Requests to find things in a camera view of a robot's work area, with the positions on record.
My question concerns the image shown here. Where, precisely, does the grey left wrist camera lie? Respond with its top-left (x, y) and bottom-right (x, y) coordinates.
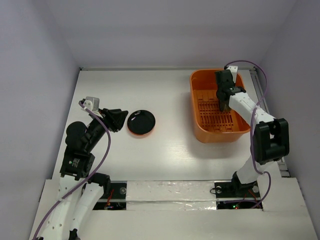
top-left (80, 96), bottom-right (100, 112)

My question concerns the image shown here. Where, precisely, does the orange plastic plate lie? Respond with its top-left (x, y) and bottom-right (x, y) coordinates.
top-left (128, 129), bottom-right (154, 138)

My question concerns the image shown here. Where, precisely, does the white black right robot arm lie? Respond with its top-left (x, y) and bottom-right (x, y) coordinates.
top-left (215, 68), bottom-right (290, 198)

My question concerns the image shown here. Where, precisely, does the aluminium rail right side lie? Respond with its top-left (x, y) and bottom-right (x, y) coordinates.
top-left (250, 65), bottom-right (290, 175)

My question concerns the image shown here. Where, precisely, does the blue patterned plate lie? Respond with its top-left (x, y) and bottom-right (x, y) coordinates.
top-left (218, 100), bottom-right (231, 113)

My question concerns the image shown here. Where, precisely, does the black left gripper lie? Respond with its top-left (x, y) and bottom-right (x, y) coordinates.
top-left (85, 106), bottom-right (128, 150)

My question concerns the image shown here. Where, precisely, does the silver tape covered board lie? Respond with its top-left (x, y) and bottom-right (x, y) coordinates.
top-left (125, 180), bottom-right (217, 211)

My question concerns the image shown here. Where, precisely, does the dark brown plate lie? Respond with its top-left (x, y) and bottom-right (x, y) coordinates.
top-left (127, 109), bottom-right (156, 134)

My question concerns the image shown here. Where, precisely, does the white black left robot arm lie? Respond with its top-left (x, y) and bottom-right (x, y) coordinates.
top-left (33, 108), bottom-right (128, 240)

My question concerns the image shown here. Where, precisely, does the orange plastic dish rack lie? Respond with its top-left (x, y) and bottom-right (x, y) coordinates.
top-left (189, 69), bottom-right (250, 144)

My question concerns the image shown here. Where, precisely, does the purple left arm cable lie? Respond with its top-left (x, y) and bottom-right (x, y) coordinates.
top-left (29, 99), bottom-right (113, 240)

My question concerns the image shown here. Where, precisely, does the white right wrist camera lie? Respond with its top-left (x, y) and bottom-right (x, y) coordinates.
top-left (224, 65), bottom-right (238, 80)

